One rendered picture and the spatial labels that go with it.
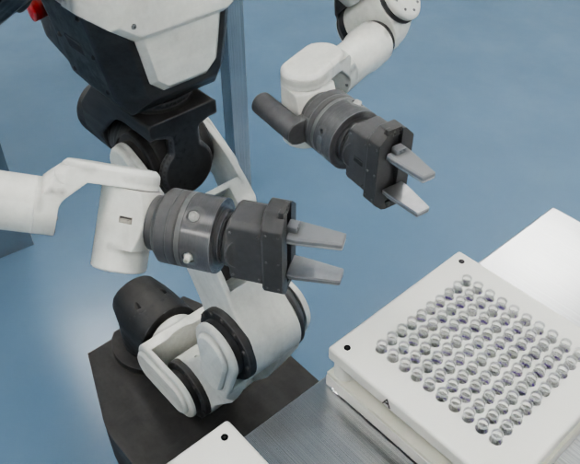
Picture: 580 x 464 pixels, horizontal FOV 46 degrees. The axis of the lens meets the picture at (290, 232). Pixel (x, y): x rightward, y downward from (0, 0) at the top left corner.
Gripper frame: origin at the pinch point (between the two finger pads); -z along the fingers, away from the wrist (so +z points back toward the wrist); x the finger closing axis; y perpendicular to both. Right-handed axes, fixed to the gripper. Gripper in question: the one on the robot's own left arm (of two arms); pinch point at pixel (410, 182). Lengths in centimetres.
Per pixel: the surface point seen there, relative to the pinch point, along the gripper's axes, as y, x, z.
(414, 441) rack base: 15.8, 15.0, -21.6
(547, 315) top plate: -6.5, 10.4, -19.4
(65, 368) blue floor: 36, 103, 83
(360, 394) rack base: 17.0, 15.0, -13.5
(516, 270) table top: -16.2, 17.6, -7.9
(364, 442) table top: 19.4, 17.6, -17.5
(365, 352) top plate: 15.1, 10.4, -11.6
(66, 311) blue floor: 28, 103, 103
